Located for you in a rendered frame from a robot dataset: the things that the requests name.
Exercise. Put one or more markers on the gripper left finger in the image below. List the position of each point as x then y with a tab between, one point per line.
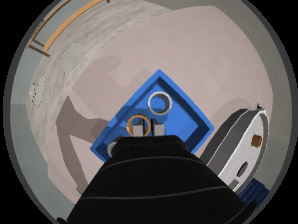
139	129

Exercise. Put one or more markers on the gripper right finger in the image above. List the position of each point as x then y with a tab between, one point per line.
157	128

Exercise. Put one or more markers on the bronze bushing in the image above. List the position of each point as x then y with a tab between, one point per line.
256	141
130	127

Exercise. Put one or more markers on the grey round turntable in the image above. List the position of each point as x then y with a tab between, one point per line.
237	132

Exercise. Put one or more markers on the blue crate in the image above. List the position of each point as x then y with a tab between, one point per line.
184	119

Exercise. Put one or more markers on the grey metal sleeve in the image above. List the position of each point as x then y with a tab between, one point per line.
168	102
112	144

